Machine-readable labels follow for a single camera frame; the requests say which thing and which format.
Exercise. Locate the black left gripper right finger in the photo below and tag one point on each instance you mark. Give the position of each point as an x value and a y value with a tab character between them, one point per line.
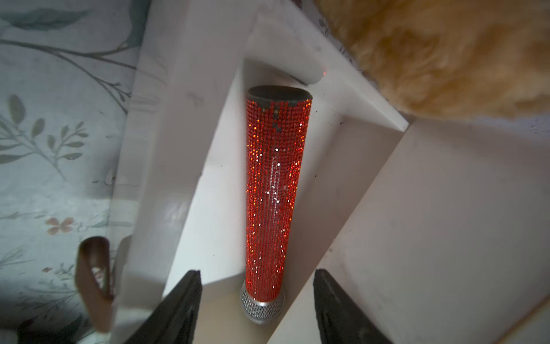
339	318

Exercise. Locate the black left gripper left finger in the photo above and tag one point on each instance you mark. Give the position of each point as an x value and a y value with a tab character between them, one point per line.
174	320

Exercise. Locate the white plastic drawer cabinet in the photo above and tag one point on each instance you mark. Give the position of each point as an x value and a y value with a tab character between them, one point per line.
439	234

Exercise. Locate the brown teddy bear plush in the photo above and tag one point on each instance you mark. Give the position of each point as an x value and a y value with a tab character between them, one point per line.
450	60

